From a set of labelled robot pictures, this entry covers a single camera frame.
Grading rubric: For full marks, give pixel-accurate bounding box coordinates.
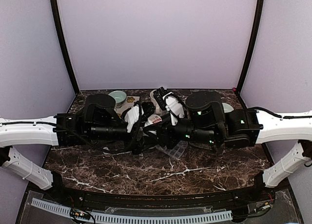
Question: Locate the clear plastic pill organizer box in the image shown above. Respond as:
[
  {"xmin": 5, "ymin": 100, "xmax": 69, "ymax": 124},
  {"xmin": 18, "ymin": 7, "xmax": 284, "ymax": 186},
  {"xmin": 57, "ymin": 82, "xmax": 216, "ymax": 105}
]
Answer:
[{"xmin": 156, "ymin": 141, "xmax": 188, "ymax": 160}]

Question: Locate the small white bottle cap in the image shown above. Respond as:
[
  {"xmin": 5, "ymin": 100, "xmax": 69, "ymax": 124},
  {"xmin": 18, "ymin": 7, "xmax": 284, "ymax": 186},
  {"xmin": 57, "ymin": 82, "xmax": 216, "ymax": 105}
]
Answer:
[{"xmin": 102, "ymin": 147, "xmax": 110, "ymax": 154}]

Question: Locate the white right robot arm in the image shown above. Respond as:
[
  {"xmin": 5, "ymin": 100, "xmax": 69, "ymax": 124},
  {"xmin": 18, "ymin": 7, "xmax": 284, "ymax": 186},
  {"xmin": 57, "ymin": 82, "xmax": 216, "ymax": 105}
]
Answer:
[{"xmin": 154, "ymin": 88, "xmax": 312, "ymax": 202}]

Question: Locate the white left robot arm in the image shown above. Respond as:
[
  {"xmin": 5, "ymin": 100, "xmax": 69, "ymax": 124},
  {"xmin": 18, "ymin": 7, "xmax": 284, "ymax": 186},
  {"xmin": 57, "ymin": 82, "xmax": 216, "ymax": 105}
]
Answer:
[{"xmin": 0, "ymin": 94, "xmax": 144, "ymax": 203}]

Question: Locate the beige ceramic mug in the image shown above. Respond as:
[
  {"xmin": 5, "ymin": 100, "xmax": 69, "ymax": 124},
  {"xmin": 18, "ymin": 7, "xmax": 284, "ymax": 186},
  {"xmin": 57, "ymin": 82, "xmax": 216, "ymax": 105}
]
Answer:
[{"xmin": 150, "ymin": 89, "xmax": 162, "ymax": 116}]

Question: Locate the floral square coaster tile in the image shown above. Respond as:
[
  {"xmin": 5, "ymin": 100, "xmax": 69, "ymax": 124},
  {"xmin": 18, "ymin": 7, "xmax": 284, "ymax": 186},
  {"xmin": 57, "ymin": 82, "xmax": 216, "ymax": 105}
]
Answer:
[{"xmin": 115, "ymin": 96, "xmax": 140, "ymax": 117}]

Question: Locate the left celadon green bowl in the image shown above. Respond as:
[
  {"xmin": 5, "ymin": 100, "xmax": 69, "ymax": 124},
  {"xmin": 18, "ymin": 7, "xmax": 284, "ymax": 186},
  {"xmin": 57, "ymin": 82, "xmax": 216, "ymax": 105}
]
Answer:
[{"xmin": 109, "ymin": 91, "xmax": 127, "ymax": 108}]

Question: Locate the celadon green bowl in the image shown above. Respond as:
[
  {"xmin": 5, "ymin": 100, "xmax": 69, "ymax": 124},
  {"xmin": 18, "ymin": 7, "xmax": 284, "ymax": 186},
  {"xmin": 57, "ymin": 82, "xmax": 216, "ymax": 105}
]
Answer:
[
  {"xmin": 222, "ymin": 103, "xmax": 234, "ymax": 113},
  {"xmin": 109, "ymin": 91, "xmax": 127, "ymax": 108}
]

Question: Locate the right celadon green bowl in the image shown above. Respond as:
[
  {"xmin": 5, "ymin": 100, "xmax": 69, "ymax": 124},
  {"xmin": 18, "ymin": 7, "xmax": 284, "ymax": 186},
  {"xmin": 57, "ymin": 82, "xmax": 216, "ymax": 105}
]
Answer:
[{"xmin": 222, "ymin": 103, "xmax": 234, "ymax": 113}]

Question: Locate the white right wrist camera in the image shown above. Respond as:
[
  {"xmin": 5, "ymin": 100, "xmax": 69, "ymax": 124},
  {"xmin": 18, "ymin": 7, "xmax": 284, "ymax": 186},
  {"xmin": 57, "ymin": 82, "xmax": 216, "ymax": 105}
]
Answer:
[{"xmin": 152, "ymin": 87, "xmax": 186, "ymax": 126}]

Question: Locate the white slotted cable duct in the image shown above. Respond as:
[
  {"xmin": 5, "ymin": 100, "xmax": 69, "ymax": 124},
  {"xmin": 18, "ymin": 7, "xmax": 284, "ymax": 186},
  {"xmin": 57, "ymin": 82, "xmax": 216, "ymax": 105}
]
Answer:
[{"xmin": 31, "ymin": 198, "xmax": 233, "ymax": 223}]

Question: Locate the black front table rail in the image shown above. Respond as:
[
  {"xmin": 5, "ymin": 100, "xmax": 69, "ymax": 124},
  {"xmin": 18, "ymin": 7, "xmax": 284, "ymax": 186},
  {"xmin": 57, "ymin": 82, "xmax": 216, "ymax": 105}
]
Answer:
[{"xmin": 61, "ymin": 179, "xmax": 290, "ymax": 210}]

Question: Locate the black right frame post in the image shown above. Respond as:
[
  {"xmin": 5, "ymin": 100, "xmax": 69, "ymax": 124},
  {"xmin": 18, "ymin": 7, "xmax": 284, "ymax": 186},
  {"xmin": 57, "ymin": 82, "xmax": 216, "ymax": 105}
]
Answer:
[{"xmin": 236, "ymin": 0, "xmax": 264, "ymax": 95}]

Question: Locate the black frame post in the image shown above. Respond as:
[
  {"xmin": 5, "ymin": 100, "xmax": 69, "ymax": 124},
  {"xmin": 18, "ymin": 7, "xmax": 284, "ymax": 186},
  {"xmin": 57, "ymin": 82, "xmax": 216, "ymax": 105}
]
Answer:
[
  {"xmin": 236, "ymin": 0, "xmax": 264, "ymax": 95},
  {"xmin": 50, "ymin": 0, "xmax": 80, "ymax": 95}
]

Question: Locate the black left frame post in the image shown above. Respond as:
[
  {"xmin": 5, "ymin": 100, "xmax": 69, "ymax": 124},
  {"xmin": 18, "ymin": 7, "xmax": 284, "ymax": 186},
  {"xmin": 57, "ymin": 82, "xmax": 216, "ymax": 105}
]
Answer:
[{"xmin": 50, "ymin": 0, "xmax": 80, "ymax": 95}]

